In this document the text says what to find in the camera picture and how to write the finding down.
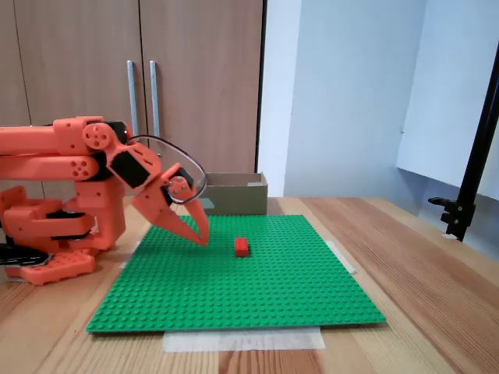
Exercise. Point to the red lego block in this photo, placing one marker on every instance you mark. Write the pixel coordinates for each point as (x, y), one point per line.
(242, 249)

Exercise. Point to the brown cardboard box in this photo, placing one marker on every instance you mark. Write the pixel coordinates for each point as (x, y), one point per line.
(241, 198)

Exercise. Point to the green lego baseplate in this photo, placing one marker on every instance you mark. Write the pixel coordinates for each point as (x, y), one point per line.
(253, 292)

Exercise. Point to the short masking tape strip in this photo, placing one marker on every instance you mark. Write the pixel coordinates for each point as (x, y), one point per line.
(128, 259)
(343, 259)

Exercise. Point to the brown wooden cabinet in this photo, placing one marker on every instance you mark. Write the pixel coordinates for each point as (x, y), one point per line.
(195, 78)

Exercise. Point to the long masking tape strip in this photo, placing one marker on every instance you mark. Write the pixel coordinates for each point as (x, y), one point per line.
(241, 343)

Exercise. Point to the small white tape piece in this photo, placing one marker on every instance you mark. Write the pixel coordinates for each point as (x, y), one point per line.
(449, 236)

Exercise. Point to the black stand with clamp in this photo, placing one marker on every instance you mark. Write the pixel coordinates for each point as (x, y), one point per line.
(454, 218)

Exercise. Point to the white wall panel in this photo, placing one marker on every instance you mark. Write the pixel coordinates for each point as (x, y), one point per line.
(440, 97)

